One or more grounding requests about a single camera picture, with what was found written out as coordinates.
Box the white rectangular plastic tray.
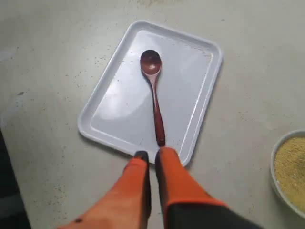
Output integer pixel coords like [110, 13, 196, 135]
[78, 21, 223, 165]

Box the dark red wooden spoon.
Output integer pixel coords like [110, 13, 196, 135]
[140, 50, 166, 147]

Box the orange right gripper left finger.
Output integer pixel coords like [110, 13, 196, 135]
[59, 151, 152, 229]

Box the white ceramic bowl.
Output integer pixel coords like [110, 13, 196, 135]
[270, 130, 305, 218]

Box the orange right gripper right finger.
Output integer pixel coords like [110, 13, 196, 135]
[155, 147, 260, 229]

